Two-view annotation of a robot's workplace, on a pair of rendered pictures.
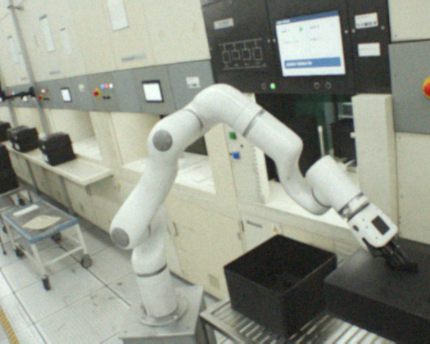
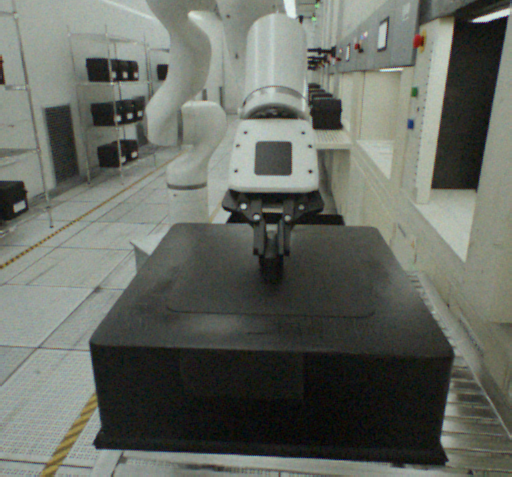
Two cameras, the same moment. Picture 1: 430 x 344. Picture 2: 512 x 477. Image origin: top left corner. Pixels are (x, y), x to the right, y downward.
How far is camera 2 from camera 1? 95 cm
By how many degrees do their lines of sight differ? 39
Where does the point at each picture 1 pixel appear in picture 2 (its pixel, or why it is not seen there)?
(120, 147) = (363, 119)
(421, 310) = (124, 317)
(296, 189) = not seen: hidden behind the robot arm
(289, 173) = (236, 45)
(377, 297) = (148, 266)
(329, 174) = (256, 42)
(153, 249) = (187, 160)
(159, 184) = (174, 63)
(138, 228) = (156, 116)
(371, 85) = not seen: outside the picture
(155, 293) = (173, 212)
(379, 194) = (498, 197)
